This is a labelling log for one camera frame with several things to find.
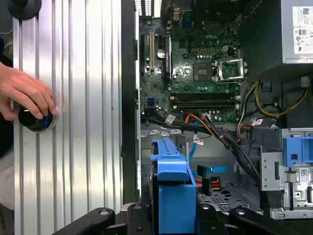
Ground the black open PC case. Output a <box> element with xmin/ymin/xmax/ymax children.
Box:
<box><xmin>121</xmin><ymin>0</ymin><xmax>313</xmax><ymax>221</ymax></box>

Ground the person's bare hand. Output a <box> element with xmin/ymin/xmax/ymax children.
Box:
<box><xmin>0</xmin><ymin>61</ymin><xmax>59</xmax><ymax>122</ymax></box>

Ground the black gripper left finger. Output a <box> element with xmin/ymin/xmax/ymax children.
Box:
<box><xmin>52</xmin><ymin>202</ymin><xmax>151</xmax><ymax>235</ymax></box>

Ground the red yellow disk power wire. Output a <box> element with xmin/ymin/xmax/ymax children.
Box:
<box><xmin>195</xmin><ymin>176</ymin><xmax>223</xmax><ymax>197</ymax></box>

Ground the orange data wire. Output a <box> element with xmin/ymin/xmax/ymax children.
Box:
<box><xmin>184</xmin><ymin>113</ymin><xmax>214</xmax><ymax>135</ymax></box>

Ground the silver metal drive cage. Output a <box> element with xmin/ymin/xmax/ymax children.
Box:
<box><xmin>259</xmin><ymin>127</ymin><xmax>313</xmax><ymax>220</ymax></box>

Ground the black cable bundle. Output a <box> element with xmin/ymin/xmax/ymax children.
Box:
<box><xmin>144</xmin><ymin>107</ymin><xmax>261</xmax><ymax>187</ymax></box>

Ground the hard disk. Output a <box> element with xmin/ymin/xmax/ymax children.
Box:
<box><xmin>149</xmin><ymin>137</ymin><xmax>199</xmax><ymax>235</ymax></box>

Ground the grey power supply unit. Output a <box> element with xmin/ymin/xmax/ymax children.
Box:
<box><xmin>280</xmin><ymin>0</ymin><xmax>313</xmax><ymax>65</ymax></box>

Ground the metal disk bay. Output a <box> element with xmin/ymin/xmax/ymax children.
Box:
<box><xmin>139</xmin><ymin>129</ymin><xmax>190</xmax><ymax>196</ymax></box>

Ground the round black tool blue ring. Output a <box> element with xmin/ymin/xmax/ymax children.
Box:
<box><xmin>17</xmin><ymin>109</ymin><xmax>59</xmax><ymax>133</ymax></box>

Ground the green motherboard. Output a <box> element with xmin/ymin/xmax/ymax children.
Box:
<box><xmin>139</xmin><ymin>17</ymin><xmax>242</xmax><ymax>124</ymax></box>

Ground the black round foot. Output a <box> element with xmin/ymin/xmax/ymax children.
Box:
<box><xmin>7</xmin><ymin>0</ymin><xmax>42</xmax><ymax>22</ymax></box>

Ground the short black expansion slot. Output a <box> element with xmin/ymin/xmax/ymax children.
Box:
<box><xmin>140</xmin><ymin>34</ymin><xmax>146</xmax><ymax>74</ymax></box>

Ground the CPU socket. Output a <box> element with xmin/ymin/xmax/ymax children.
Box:
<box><xmin>192</xmin><ymin>62</ymin><xmax>215</xmax><ymax>82</ymax></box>

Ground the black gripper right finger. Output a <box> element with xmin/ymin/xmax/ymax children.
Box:
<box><xmin>197</xmin><ymin>203</ymin><xmax>313</xmax><ymax>235</ymax></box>

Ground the metal socket cover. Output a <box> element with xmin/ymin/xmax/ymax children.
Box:
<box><xmin>214</xmin><ymin>58</ymin><xmax>246</xmax><ymax>84</ymax></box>

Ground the blue plastic drive latch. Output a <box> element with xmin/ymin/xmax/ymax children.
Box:
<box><xmin>282</xmin><ymin>136</ymin><xmax>313</xmax><ymax>170</ymax></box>

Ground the long black expansion slot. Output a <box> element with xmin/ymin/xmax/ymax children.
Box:
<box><xmin>164</xmin><ymin>34</ymin><xmax>172</xmax><ymax>80</ymax></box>

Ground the tan expansion slot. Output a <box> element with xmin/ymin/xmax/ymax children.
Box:
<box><xmin>149</xmin><ymin>31</ymin><xmax>156</xmax><ymax>71</ymax></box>

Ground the black RAM slot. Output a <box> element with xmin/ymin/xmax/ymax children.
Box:
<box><xmin>170</xmin><ymin>96</ymin><xmax>240</xmax><ymax>101</ymax></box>
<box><xmin>170</xmin><ymin>93</ymin><xmax>240</xmax><ymax>97</ymax></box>
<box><xmin>170</xmin><ymin>101</ymin><xmax>240</xmax><ymax>106</ymax></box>
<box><xmin>170</xmin><ymin>105</ymin><xmax>240</xmax><ymax>110</ymax></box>

